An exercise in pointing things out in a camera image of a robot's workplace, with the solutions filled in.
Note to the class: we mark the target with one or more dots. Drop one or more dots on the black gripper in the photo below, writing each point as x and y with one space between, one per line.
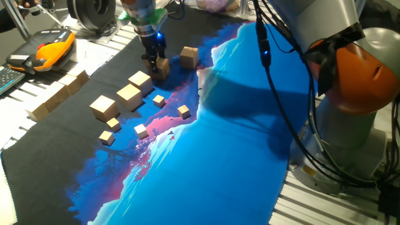
151 43

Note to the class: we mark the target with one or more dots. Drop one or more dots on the large wooden cube block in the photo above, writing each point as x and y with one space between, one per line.
189 57
163 69
103 106
140 79
128 93

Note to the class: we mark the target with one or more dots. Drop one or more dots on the silver and orange robot arm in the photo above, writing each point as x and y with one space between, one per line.
343 78

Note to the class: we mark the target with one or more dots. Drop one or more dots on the person's hand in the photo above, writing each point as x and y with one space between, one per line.
32 3

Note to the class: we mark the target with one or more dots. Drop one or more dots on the small wooden cube block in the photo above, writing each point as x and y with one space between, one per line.
107 137
113 124
183 111
141 130
158 100

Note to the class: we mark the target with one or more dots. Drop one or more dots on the white paper sheet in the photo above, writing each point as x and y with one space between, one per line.
93 59

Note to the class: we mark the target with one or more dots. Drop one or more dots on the purple plastic bag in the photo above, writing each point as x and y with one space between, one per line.
212 5

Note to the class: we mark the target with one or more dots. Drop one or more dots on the medium wooden cube block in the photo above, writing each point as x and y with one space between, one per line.
50 100
37 112
70 82
61 90
78 74

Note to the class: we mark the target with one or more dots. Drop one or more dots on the orange and black teach pendant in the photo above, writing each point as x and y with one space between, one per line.
50 51

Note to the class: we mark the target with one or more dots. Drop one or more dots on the printed landscape cloth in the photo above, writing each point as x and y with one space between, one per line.
218 156

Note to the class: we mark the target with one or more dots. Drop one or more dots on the black computer keyboard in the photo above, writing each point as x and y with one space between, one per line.
9 79

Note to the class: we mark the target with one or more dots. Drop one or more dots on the white foam sheet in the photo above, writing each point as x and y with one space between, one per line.
6 200

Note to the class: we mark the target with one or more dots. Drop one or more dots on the black jacket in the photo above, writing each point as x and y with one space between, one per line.
384 12

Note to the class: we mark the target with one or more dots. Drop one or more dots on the aluminium frame post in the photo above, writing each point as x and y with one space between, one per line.
244 6
17 18

